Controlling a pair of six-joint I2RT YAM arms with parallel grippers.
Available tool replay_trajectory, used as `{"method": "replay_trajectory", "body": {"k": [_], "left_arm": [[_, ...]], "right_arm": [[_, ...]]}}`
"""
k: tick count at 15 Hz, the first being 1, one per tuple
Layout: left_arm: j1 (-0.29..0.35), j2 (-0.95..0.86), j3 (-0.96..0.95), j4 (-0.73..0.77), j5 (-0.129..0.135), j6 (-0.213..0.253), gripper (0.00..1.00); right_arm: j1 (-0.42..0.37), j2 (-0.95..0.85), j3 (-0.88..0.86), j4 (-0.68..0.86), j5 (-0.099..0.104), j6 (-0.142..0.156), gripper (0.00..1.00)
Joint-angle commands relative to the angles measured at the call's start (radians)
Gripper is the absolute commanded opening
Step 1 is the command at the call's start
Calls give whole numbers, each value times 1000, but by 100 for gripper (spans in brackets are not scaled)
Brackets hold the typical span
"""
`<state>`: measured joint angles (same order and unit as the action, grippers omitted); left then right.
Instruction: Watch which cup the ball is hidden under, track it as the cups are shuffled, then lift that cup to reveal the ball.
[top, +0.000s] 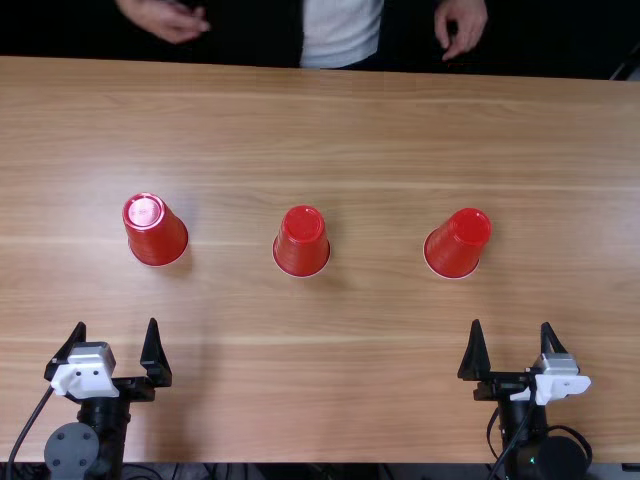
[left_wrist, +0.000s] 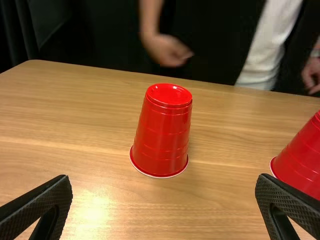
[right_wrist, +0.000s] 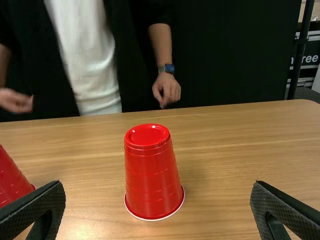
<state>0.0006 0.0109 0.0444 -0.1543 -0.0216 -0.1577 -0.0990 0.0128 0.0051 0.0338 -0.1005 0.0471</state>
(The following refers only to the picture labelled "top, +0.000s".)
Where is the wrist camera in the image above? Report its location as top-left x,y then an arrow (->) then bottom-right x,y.
509,352 -> 592,405
49,341 -> 121,400

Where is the red cup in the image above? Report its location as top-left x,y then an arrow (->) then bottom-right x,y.
422,207 -> 493,280
271,204 -> 332,279
121,191 -> 190,268

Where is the black cable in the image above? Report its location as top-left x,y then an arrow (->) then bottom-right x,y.
485,399 -> 536,480
549,424 -> 595,469
3,384 -> 55,480

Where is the person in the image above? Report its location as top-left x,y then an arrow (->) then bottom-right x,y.
114,0 -> 489,70

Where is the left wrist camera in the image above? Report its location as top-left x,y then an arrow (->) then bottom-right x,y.
49,341 -> 121,400

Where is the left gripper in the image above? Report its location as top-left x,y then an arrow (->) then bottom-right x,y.
44,317 -> 173,405

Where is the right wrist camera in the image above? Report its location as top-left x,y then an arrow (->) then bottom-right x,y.
509,352 -> 592,405

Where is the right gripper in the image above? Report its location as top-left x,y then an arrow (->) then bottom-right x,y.
457,318 -> 569,404

